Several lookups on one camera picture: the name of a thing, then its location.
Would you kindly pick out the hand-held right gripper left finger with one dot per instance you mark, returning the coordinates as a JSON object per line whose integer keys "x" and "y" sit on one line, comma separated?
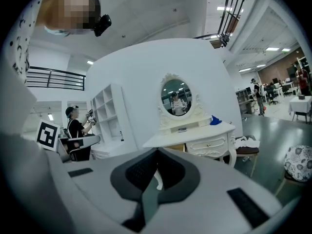
{"x": 97, "y": 191}

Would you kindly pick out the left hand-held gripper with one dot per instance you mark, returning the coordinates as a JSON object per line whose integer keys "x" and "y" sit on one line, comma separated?
{"x": 47, "y": 135}

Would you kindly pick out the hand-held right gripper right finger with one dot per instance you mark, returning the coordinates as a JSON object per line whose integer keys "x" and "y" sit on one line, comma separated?
{"x": 207, "y": 203}

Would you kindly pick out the white large drawer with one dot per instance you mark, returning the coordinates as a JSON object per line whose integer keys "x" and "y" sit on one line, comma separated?
{"x": 178, "y": 147}
{"x": 197, "y": 147}

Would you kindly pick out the white vanity dressing table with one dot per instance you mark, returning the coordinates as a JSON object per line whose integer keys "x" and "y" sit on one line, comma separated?
{"x": 195, "y": 134}

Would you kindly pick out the white shelf unit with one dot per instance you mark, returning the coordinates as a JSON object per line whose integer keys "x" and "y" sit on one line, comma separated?
{"x": 107, "y": 113}

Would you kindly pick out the brown stool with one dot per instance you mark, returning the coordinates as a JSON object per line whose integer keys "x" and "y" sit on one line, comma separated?
{"x": 246, "y": 151}

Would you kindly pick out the white plastic bag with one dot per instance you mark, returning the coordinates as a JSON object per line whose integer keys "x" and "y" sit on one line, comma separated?
{"x": 246, "y": 142}

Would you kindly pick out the black metal railing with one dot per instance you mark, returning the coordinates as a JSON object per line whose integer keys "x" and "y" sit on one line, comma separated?
{"x": 50, "y": 78}

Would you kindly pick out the small patterned box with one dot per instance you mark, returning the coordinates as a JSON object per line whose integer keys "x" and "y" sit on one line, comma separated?
{"x": 182, "y": 130}

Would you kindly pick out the blue cloth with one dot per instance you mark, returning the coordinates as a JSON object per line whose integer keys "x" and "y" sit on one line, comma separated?
{"x": 215, "y": 121}

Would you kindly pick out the grey open shelf cabinet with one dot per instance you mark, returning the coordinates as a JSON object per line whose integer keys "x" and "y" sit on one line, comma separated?
{"x": 243, "y": 101}

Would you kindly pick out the black office chair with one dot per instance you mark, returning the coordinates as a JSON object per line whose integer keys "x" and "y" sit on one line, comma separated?
{"x": 271, "y": 95}

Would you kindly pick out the white polka dot shirt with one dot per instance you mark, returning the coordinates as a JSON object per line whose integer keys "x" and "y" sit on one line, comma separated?
{"x": 23, "y": 28}

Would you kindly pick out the person's head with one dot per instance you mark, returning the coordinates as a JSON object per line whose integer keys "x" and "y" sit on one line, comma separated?
{"x": 68, "y": 8}

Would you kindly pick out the table with white cloth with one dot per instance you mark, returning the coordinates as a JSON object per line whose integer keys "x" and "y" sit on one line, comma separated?
{"x": 301, "y": 105}

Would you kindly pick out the white office desk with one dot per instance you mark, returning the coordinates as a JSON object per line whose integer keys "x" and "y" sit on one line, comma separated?
{"x": 282, "y": 88}

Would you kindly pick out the small dark box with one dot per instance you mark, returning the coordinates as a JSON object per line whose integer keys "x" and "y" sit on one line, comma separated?
{"x": 301, "y": 97}

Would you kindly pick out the black screen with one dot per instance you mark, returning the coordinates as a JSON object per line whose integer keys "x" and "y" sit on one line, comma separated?
{"x": 291, "y": 71}

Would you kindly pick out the black ceiling truss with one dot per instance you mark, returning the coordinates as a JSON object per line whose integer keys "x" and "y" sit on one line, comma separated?
{"x": 224, "y": 38}

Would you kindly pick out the ceiling light panels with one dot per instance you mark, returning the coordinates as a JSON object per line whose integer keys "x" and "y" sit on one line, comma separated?
{"x": 271, "y": 49}

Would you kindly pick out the oval mirror with carved frame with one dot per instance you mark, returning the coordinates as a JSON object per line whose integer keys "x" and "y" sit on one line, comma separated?
{"x": 176, "y": 94}

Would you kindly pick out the black head camera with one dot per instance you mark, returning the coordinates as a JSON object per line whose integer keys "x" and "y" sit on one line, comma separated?
{"x": 102, "y": 24}

